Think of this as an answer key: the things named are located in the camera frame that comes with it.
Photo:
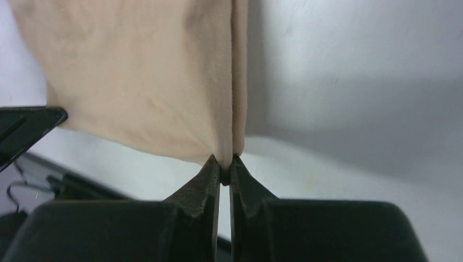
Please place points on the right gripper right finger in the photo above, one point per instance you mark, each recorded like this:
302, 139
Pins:
267, 228

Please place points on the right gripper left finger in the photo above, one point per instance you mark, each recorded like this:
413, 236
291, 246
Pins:
87, 222

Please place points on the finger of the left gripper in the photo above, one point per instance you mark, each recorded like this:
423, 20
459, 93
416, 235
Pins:
23, 126

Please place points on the beige t shirt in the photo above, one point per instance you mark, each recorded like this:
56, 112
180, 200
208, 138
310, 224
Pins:
163, 77

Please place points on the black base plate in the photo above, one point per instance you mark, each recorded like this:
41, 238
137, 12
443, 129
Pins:
32, 180

